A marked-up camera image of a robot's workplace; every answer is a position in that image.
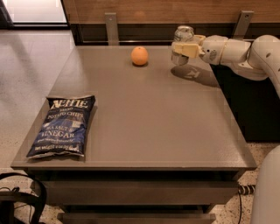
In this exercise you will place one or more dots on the grey lower drawer front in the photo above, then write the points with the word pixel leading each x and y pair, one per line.
pixel 136 218

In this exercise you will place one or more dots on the metal bracket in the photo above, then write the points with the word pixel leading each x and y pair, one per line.
pixel 112 28
pixel 242 24

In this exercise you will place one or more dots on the grey drawer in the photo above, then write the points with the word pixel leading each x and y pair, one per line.
pixel 136 218
pixel 139 193

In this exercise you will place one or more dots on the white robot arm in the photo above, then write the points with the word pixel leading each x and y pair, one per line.
pixel 257 61

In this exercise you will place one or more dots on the left metal bracket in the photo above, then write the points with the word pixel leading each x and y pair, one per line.
pixel 112 28

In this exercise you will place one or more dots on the grey upper drawer front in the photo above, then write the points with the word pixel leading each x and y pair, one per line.
pixel 139 193

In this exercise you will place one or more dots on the orange fruit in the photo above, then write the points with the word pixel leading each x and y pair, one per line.
pixel 139 56

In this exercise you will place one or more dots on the white power strip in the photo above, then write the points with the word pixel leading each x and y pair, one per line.
pixel 246 189

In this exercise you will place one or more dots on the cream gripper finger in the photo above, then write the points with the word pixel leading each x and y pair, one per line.
pixel 199 39
pixel 190 50

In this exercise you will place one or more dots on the blue kettle chips bag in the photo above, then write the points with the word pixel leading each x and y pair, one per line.
pixel 64 129

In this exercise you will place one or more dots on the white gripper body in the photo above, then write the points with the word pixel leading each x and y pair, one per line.
pixel 213 50

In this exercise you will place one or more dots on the right metal bracket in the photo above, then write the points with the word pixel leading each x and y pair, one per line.
pixel 242 24

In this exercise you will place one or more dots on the silver 7up soda can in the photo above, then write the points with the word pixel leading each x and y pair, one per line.
pixel 183 34

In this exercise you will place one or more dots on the wooden wall panel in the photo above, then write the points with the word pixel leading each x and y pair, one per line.
pixel 170 11

